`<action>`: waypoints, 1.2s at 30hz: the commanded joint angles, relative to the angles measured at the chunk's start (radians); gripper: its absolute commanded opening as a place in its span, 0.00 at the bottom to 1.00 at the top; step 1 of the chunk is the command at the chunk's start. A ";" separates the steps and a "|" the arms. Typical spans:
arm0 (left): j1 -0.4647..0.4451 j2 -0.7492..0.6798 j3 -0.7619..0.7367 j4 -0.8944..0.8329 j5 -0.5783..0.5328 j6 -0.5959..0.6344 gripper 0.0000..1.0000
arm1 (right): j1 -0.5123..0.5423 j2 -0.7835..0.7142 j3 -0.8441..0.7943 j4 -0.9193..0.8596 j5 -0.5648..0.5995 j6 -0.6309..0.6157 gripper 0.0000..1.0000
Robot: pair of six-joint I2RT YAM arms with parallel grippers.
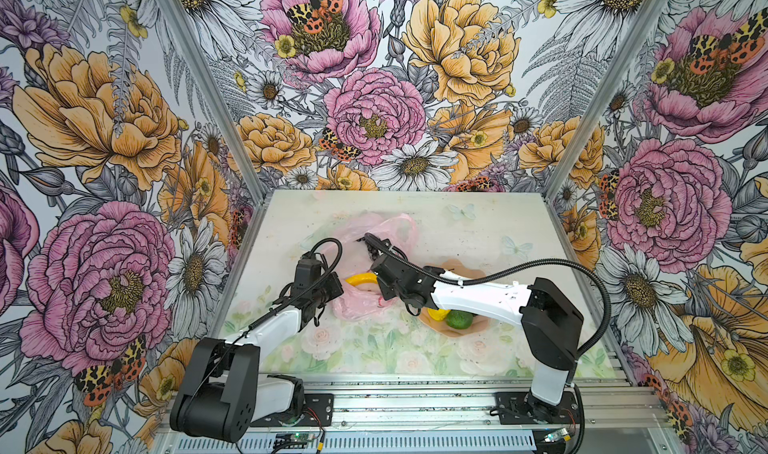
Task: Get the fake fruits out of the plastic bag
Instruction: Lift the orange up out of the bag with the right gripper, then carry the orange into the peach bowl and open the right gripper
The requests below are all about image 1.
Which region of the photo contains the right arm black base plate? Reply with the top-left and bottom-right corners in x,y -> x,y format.
489,391 -> 583,425

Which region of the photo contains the yellow fake banana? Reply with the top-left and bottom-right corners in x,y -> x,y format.
345,272 -> 378,287

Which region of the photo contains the green circuit board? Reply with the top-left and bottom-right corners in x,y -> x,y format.
272,433 -> 315,452
542,428 -> 571,443

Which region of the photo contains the aluminium corner post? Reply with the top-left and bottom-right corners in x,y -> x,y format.
156,0 -> 269,207
543,0 -> 669,203

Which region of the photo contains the green fake lime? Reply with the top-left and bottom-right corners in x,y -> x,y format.
444,310 -> 475,330

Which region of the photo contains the aluminium rail frame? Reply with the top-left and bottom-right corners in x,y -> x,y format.
150,376 -> 684,453

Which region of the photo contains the right green circuit board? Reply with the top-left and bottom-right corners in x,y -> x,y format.
542,428 -> 571,443

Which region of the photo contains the right aluminium corner post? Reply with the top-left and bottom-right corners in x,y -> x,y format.
543,0 -> 669,203

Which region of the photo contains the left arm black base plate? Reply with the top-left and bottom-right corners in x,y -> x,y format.
250,393 -> 335,428

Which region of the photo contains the left aluminium corner post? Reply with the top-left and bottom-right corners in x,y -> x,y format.
156,0 -> 269,207

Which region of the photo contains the pink flower-shaped plate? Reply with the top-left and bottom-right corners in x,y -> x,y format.
418,259 -> 491,338

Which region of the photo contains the yellow fake lemon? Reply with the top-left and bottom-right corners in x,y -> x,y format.
427,309 -> 450,322

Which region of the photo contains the pink plastic bag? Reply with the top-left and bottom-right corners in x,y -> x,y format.
331,212 -> 418,321

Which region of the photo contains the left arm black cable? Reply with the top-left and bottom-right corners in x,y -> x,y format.
185,237 -> 344,419

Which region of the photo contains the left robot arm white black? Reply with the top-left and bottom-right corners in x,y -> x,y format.
170,253 -> 343,443

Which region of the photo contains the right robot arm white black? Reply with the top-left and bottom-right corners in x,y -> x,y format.
371,253 -> 584,423

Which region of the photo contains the left green circuit board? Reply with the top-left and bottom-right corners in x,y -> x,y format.
272,433 -> 315,452

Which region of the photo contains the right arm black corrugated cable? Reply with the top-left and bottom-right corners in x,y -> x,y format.
362,233 -> 613,454

